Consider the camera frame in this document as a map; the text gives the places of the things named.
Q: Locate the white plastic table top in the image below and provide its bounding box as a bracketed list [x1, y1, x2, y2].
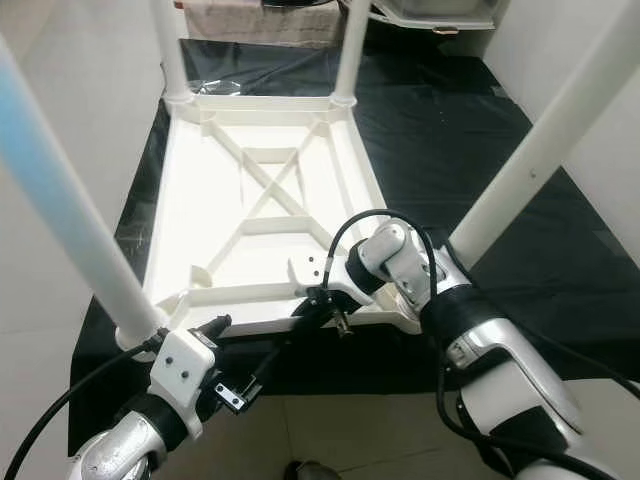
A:
[115, 95, 426, 351]

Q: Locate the white plastic table leg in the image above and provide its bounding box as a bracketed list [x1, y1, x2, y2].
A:
[148, 0, 193, 106]
[330, 0, 371, 109]
[0, 40, 169, 351]
[448, 0, 640, 269]

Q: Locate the black tablecloth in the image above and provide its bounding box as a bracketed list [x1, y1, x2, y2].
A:
[68, 38, 640, 456]

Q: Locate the grey stone ledge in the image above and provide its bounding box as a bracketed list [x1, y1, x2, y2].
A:
[180, 0, 346, 46]

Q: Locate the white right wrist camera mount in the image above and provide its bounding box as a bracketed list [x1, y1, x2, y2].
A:
[285, 255, 371, 306]

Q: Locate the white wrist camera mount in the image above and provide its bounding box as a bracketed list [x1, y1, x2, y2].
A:
[285, 255, 371, 306]
[150, 328, 219, 441]

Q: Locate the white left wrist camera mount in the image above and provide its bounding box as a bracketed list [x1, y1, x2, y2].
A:
[150, 328, 219, 441]

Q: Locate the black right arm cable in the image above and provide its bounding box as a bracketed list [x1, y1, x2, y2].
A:
[322, 210, 640, 480]

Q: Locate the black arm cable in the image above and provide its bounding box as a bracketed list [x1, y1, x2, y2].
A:
[322, 210, 640, 480]
[5, 335, 169, 480]

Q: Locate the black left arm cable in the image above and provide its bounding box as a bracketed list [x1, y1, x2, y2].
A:
[5, 335, 169, 480]

